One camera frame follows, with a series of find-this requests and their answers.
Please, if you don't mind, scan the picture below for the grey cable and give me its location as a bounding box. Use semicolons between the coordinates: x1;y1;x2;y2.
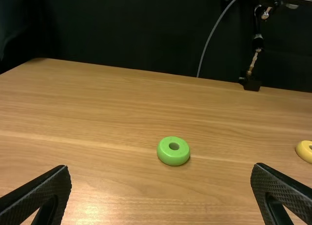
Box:
196;0;247;78

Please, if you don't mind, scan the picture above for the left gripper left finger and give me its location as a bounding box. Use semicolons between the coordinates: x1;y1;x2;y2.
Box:
0;164;72;225

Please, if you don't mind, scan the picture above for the black clamp stand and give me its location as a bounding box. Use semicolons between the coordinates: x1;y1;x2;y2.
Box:
238;4;266;92

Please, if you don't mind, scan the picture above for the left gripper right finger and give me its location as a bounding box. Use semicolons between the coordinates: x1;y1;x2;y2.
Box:
250;162;312;225

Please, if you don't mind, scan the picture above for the yellow ring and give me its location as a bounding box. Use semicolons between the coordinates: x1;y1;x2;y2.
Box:
295;140;312;165

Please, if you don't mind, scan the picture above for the light green ring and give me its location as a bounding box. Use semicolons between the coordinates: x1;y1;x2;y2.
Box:
156;136;191;167

